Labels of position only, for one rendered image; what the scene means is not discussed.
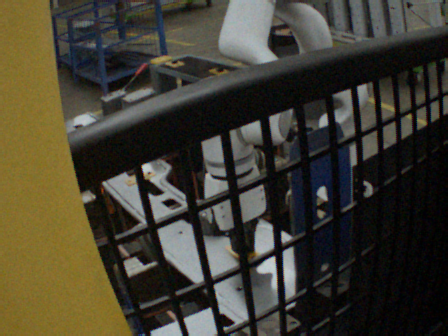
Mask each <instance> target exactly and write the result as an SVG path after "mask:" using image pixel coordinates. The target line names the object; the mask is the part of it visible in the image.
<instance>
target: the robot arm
mask: <svg viewBox="0 0 448 336"><path fill-rule="evenodd" d="M329 1H331V0H231V1H230V4H229V7H228V11H227V14H226V17H225V20H224V24H223V27H222V30H221V34H220V38H219V50H220V52H221V53H222V55H223V56H225V57H226V58H228V59H230V60H235V61H238V62H241V63H245V64H248V65H251V66H252V65H258V64H261V63H264V62H267V61H269V62H270V61H273V60H275V59H278V58H277V57H275V55H274V54H273V53H272V52H271V51H270V49H269V48H268V41H267V39H268V36H269V32H270V29H271V28H270V26H271V23H272V20H273V17H272V16H275V17H276V18H278V19H279V20H281V21H283V22H285V23H286V24H287V25H288V27H290V29H291V32H292V33H293V36H294V37H295V38H296V41H297V43H298V47H299V51H300V54H302V53H307V52H310V51H315V50H320V49H325V48H328V47H329V48H330V47H333V46H332V45H333V39H332V38H331V34H330V31H329V28H328V27H327V24H326V22H325V20H324V18H323V16H322V15H321V14H320V13H319V12H317V11H316V10H315V9H313V8H311V7H310V6H308V5H306V4H305V3H308V4H323V3H327V2H329ZM372 88H373V87H372V84H371V83H369V84H365V85H363V86H362V85H361V86H358V96H359V109H360V112H361V110H362V109H363V107H364V106H365V105H366V103H367V101H368V100H369V98H370V94H372V92H371V91H372ZM332 97H333V99H334V102H338V103H341V104H343V107H342V108H338V109H337V110H334V115H335V117H336V122H338V123H339V124H340V126H341V128H342V131H343V133H344V135H345V137H346V136H349V135H350V134H352V133H354V132H355V130H354V117H353V106H352V101H351V90H346V91H344V92H342V93H341V92H340V93H337V94H336V95H332ZM292 110H293V108H292V109H290V110H287V111H285V112H282V113H279V114H277V115H274V116H271V117H269V118H270V127H271V136H272V145H278V144H281V143H282V142H283V141H284V140H285V139H286V137H287V135H288V133H289V130H290V126H291V124H290V122H291V116H292ZM229 132H231V140H232V147H233V155H234V163H235V169H236V177H237V184H240V183H244V182H246V181H248V180H251V179H253V178H255V177H259V176H260V173H259V170H258V168H257V165H255V158H254V150H253V145H263V140H262V130H261V123H260V122H259V121H257V122H255V123H252V124H249V125H247V126H243V127H241V128H238V129H235V130H233V131H229ZM201 143H202V150H203V156H204V161H206V168H207V171H208V172H209V173H207V175H206V182H204V196H206V198H208V197H211V196H213V195H215V194H219V193H221V192H223V191H226V190H228V186H227V180H226V172H225V166H224V158H223V152H222V144H221V138H220V135H219V137H215V138H212V139H210V140H207V141H204V142H201ZM348 145H349V147H350V152H351V174H352V167H353V165H355V164H357V154H356V143H355V141H354V142H352V143H350V144H348ZM239 199H240V206H241V213H242V221H243V228H244V235H245V241H246V246H247V247H249V250H250V251H252V252H253V251H255V248H254V246H255V243H256V241H255V234H254V233H255V232H256V230H257V229H256V226H257V224H258V223H259V220H260V217H263V216H264V215H265V214H266V213H267V212H268V208H267V207H266V200H265V194H264V189H263V185H260V186H258V188H255V189H252V190H250V191H248V192H246V193H242V194H240V195H239ZM207 216H208V221H209V222H210V223H211V227H210V234H211V235H212V236H226V237H228V238H229V242H230V248H231V250H232V252H235V253H237V254H238V255H239V253H238V247H237V241H236V234H235V228H234V221H233V214H232V207H231V201H229V199H228V201H225V202H223V203H221V204H219V205H215V206H213V207H211V208H209V209H207Z"/></svg>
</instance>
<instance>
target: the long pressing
mask: <svg viewBox="0 0 448 336"><path fill-rule="evenodd" d="M99 119H100V118H99V117H98V116H96V114H94V113H92V112H86V113H85V114H83V115H80V116H78V117H75V118H74V119H73V120H70V121H67V122H65V126H66V128H65V129H66V132H67V133H69V132H71V131H74V130H75V128H74V126H76V125H80V124H83V125H86V124H88V123H91V122H94V121H97V120H99ZM143 170H144V172H145V171H148V170H152V171H154V172H155V173H156V175H155V177H152V178H150V179H147V180H146V181H149V182H151V183H152V184H154V185H155V186H156V187H158V188H159V189H160V190H162V191H163V193H164V194H163V195H161V196H158V197H153V196H152V194H150V193H149V192H148V193H149V199H150V203H151V208H152V212H154V217H155V219H157V218H158V219H160V218H162V217H164V216H167V215H169V214H171V213H174V212H176V211H178V210H181V209H183V208H185V207H187V204H186V198H185V194H183V193H182V192H180V191H179V190H178V188H176V187H174V186H172V185H171V184H169V183H168V182H169V180H170V179H171V177H172V174H173V170H172V167H171V166H170V165H169V164H167V163H165V162H164V161H162V159H161V158H160V159H157V161H154V162H152V163H149V164H147V165H144V166H143ZM128 178H129V176H128V174H126V173H124V174H121V175H119V176H116V177H114V178H112V179H109V180H108V181H105V182H103V185H104V187H105V189H106V191H107V192H108V193H109V194H111V196H112V197H113V198H114V200H115V201H116V202H117V203H119V204H120V205H121V206H122V207H123V208H124V209H125V210H126V211H128V213H129V214H130V215H131V216H132V217H133V218H134V219H135V221H137V222H138V223H139V224H140V223H141V224H142V225H144V224H146V220H145V215H144V211H143V207H142V206H141V201H140V197H139V193H138V188H137V184H135V185H132V186H130V187H129V186H127V185H126V184H125V182H124V180H125V179H128ZM169 199H174V200H175V201H177V202H178V203H179V205H181V206H182V207H180V208H178V209H176V210H170V209H169V208H168V207H166V206H165V205H163V204H162V202H164V201H166V200H169ZM256 229H257V230H256V232H255V233H254V234H255V241H256V243H255V246H254V248H255V250H256V251H257V252H258V253H259V252H260V253H264V252H266V251H268V250H270V249H272V248H274V243H273V234H272V233H273V226H272V224H271V223H269V222H268V221H266V220H264V219H263V218H260V220H259V223H258V224H257V226H256ZM157 231H158V236H159V237H160V240H161V245H162V249H163V253H164V256H165V257H166V261H167V262H168V263H169V264H170V265H171V266H172V267H173V268H174V269H175V270H176V271H177V272H178V273H179V274H180V275H182V276H184V277H185V278H187V279H188V280H189V281H190V282H191V283H192V284H193V285H194V284H196V283H198V282H202V281H204V276H203V274H202V272H201V267H200V262H199V257H198V252H197V247H196V242H194V236H193V231H192V226H191V225H189V224H188V222H186V221H184V220H183V219H182V220H179V221H177V222H175V223H172V224H170V225H168V226H166V227H163V228H161V229H159V230H157ZM179 232H181V233H183V234H180V233H179ZM204 241H205V246H206V252H207V257H208V263H209V265H210V267H211V273H212V276H216V275H218V274H220V273H222V272H224V271H226V270H228V269H230V268H232V267H234V266H236V265H239V264H240V260H239V258H237V257H236V256H234V255H232V254H231V253H230V252H228V251H227V250H226V249H225V246H226V245H229V244H230V242H229V238H228V237H226V236H212V235H210V236H206V235H204ZM293 253H294V249H293V247H291V248H289V249H287V250H285V251H283V254H284V256H283V263H284V270H285V272H284V278H285V285H284V286H285V293H286V296H285V300H286V299H287V298H289V297H291V296H293V295H294V294H295V292H294V289H295V283H294V278H295V275H294V258H293ZM250 273H251V276H250V280H251V286H252V292H253V298H254V302H253V303H254V308H255V314H256V315H258V314H260V313H262V312H264V311H266V310H267V309H269V308H271V307H273V306H275V305H277V304H278V302H279V301H278V295H277V289H278V288H277V280H276V275H277V273H276V266H275V259H274V257H272V258H270V259H268V260H266V261H264V262H262V263H260V264H258V265H257V266H255V267H253V268H251V269H250ZM214 287H215V292H216V296H217V301H218V305H223V306H226V307H227V308H228V309H229V310H231V311H232V312H233V313H234V314H236V315H238V317H240V318H241V319H242V320H244V321H245V320H248V315H247V310H246V307H247V305H246V300H245V295H244V289H243V283H242V277H241V273H240V274H238V275H235V276H232V277H230V278H228V279H226V280H224V281H222V282H220V283H219V284H215V285H214ZM238 288H242V290H237V289H238Z"/></svg>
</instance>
